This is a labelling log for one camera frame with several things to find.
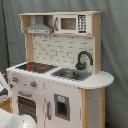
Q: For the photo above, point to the wooden toy kitchen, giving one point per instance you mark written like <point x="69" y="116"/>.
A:
<point x="87" y="97"/>

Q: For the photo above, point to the oven knob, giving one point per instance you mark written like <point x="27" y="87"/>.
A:
<point x="14" y="79"/>
<point x="33" y="84"/>

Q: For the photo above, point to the white toy microwave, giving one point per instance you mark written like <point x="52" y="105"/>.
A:
<point x="72" y="24"/>

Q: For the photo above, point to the white oven door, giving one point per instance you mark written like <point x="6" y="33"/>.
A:
<point x="28" y="102"/>

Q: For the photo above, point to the grey ice dispenser panel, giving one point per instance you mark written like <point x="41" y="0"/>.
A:
<point x="62" y="107"/>

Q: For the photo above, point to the grey range hood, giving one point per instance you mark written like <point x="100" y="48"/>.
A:
<point x="38" y="27"/>

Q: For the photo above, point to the black stovetop red burners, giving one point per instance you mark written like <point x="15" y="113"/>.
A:
<point x="36" y="67"/>

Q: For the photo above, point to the grey cabinet door handle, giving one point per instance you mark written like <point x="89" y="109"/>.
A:
<point x="48" y="111"/>

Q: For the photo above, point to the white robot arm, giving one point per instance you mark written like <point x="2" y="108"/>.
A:
<point x="7" y="119"/>

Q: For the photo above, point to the black toy faucet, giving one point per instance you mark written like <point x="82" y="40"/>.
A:
<point x="80" y="64"/>

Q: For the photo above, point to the right oven knob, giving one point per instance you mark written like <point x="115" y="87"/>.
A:
<point x="33" y="84"/>

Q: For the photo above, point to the grey toy sink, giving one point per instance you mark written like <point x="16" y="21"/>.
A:
<point x="72" y="74"/>

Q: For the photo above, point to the left oven knob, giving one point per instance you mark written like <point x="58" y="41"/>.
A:
<point x="14" y="79"/>

